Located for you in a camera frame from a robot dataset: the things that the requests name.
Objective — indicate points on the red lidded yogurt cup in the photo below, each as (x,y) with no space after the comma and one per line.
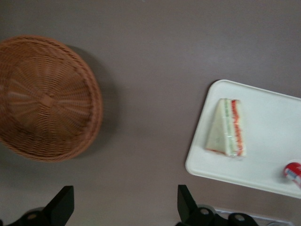
(293,173)

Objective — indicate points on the triangular sandwich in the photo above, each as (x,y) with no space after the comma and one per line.
(228,131)

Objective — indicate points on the round brown wicker basket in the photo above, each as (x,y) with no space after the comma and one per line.
(47,101)

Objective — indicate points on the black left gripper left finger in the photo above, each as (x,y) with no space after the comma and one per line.
(58,209)

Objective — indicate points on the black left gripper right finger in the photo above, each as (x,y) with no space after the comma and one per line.
(188,209)

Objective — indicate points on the beige plastic tray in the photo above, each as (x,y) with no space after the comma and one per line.
(265,136)

